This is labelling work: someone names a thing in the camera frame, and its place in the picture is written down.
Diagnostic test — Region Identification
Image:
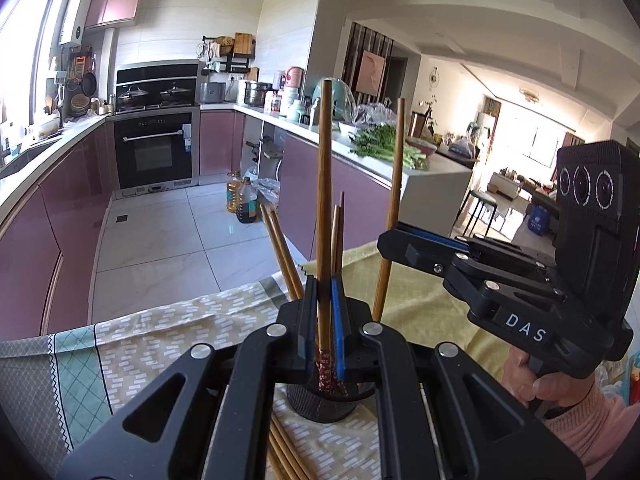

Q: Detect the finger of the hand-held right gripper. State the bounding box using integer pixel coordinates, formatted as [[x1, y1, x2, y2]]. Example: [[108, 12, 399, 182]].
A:
[[397, 224, 556, 268], [377, 231, 567, 307]]

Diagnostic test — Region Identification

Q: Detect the dark filled plastic bag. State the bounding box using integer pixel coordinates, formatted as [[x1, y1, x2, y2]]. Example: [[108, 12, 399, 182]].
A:
[[447, 135, 476, 157]]

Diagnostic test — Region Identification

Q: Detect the person's right hand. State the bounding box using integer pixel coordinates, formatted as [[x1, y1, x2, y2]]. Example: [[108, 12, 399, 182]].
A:
[[502, 349, 597, 410]]

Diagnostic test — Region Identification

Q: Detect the pink wall art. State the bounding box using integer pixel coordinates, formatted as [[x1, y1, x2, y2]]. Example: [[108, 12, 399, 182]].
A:
[[359, 50, 386, 95]]

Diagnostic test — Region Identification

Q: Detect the round dark stool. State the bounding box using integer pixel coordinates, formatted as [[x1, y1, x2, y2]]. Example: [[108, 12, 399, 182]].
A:
[[457, 190, 501, 236]]

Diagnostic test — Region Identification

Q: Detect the yellow-green tablecloth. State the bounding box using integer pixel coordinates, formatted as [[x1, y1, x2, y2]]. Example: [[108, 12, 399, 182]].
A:
[[300, 241, 516, 376]]

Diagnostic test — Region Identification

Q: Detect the black mesh utensil holder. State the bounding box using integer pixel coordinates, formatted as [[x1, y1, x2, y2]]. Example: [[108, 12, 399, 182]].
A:
[[280, 296, 377, 425]]

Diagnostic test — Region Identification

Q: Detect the kitchen sink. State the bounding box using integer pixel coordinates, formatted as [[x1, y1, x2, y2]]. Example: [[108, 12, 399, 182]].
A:
[[0, 140, 56, 176]]

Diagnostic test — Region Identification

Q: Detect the crumpled clear plastic bag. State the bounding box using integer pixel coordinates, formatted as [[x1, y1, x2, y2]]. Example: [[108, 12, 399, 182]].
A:
[[352, 102, 401, 128]]

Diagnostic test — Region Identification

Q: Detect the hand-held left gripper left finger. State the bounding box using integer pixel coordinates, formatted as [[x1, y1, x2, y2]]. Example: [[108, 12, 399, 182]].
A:
[[55, 275, 321, 480]]

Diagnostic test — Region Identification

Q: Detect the kitchen window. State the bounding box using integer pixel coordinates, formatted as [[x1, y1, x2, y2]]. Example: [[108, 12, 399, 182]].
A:
[[0, 0, 66, 126]]

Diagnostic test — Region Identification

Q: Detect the pink wall cabinet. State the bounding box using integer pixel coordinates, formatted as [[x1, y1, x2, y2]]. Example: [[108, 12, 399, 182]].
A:
[[84, 0, 150, 30]]

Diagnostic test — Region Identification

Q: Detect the white low cabinet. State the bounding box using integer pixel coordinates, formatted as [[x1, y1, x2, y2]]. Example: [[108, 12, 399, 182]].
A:
[[487, 172, 531, 201]]

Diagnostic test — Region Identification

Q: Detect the narrow pink base cabinet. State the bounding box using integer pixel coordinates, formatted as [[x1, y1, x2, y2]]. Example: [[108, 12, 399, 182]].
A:
[[200, 109, 246, 177]]

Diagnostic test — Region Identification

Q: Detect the pink bowl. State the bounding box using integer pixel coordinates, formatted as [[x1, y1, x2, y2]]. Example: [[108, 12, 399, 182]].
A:
[[406, 137, 438, 157]]

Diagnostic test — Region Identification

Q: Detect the pink kitchen peninsula cabinet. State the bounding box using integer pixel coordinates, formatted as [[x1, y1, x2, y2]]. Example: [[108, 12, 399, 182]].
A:
[[277, 130, 473, 271]]

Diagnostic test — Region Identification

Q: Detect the bright balcony window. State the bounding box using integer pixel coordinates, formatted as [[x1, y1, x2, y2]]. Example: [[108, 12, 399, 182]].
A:
[[500, 110, 583, 168]]

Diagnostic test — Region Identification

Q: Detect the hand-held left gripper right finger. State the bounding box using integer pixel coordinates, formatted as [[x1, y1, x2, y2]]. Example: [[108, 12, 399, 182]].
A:
[[330, 275, 587, 480]]

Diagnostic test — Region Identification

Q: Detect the person's right forearm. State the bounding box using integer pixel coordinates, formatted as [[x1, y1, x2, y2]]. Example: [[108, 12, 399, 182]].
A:
[[542, 382, 640, 480]]

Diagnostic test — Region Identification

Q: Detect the black wall rack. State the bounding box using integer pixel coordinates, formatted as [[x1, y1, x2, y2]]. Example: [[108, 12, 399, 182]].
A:
[[201, 34, 257, 77]]

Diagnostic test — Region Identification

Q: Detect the yellow cooking oil bottle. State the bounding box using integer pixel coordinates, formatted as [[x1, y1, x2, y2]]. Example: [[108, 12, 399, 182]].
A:
[[226, 171, 243, 214]]

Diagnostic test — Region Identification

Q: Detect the steel stockpot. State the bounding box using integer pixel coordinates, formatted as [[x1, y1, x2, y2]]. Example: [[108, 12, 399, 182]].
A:
[[243, 80, 273, 107]]

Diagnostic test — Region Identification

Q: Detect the black integrated stove oven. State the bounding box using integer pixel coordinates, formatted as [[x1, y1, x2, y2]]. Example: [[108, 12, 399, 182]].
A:
[[112, 60, 202, 200]]

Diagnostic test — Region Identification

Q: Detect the dark slatted wood screen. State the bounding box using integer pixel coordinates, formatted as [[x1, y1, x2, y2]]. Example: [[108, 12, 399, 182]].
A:
[[345, 22, 398, 111]]

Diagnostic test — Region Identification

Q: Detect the mint green appliance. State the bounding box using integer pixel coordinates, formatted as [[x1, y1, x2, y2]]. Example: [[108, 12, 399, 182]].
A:
[[312, 78, 357, 121]]

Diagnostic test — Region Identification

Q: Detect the beige teal patterned tablecloth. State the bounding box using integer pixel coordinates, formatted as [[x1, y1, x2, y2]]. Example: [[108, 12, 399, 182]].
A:
[[0, 275, 381, 480]]

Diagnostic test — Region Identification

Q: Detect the bunch of green vegetables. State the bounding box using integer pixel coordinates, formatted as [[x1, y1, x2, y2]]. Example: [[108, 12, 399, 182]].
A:
[[350, 125, 428, 170]]

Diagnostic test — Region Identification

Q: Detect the dark cooking oil bottle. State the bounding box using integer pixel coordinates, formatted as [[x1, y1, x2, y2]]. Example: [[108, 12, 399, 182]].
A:
[[235, 176, 260, 224]]

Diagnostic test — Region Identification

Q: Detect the blue printed bag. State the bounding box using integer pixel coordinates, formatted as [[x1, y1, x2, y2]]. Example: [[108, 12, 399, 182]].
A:
[[526, 206, 552, 237]]

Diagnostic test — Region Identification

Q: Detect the long pink base cabinet run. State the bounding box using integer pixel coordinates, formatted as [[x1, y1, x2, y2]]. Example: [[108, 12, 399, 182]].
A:
[[0, 110, 118, 343]]

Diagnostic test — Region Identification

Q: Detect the plastic bag of goods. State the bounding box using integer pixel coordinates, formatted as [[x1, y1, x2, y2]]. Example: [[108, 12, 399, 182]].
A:
[[247, 165, 283, 206]]

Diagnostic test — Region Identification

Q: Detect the white water heater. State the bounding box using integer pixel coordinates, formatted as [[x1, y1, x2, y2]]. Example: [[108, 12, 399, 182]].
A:
[[59, 0, 92, 47]]

